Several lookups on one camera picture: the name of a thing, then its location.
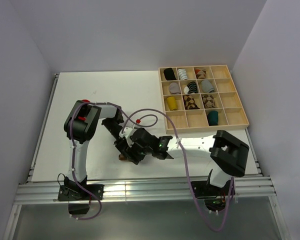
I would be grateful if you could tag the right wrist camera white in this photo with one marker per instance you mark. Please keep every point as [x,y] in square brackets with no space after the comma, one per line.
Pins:
[126,132]

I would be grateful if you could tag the rolled dark argyle sock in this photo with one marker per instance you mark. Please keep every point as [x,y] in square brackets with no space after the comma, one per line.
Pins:
[209,101]

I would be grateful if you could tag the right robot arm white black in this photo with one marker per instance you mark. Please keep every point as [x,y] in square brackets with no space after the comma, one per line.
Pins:
[229,153]

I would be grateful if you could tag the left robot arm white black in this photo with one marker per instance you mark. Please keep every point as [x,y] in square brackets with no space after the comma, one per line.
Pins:
[80,127]

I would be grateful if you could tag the dark green reindeer sock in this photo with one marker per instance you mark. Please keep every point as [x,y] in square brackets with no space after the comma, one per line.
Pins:
[213,118]

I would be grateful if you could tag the rolled black striped sock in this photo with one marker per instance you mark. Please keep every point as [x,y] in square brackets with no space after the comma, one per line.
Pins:
[191,88]

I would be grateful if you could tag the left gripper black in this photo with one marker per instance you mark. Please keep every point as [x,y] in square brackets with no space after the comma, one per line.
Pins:
[120,143]

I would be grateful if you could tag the rolled grey beige sock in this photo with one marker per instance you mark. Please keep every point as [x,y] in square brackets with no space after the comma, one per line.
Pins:
[174,88]

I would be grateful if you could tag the rolled orange argyle sock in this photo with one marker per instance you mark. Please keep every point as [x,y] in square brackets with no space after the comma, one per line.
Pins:
[200,73]

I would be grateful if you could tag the rolled brown argyle sock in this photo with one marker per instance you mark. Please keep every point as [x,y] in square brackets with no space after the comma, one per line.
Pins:
[189,102]

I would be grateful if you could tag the rolled white striped sock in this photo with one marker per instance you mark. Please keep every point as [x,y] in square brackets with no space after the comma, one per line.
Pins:
[182,74]

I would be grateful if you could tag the aluminium frame rail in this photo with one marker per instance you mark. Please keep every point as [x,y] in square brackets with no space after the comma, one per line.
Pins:
[159,189]

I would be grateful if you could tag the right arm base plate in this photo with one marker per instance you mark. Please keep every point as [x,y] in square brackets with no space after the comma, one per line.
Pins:
[203,190]

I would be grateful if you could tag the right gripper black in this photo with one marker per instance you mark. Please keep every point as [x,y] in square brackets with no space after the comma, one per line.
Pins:
[139,157]

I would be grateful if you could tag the brown striped sock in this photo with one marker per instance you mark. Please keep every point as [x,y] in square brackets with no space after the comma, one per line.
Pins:
[119,115]

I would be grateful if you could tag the wooden compartment tray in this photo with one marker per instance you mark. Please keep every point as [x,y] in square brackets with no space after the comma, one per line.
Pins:
[201,98]

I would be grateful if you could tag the rolled yellow sock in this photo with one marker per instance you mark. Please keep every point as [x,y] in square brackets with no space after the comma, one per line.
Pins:
[172,103]

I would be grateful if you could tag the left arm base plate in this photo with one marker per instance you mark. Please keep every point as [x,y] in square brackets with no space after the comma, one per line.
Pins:
[72,192]

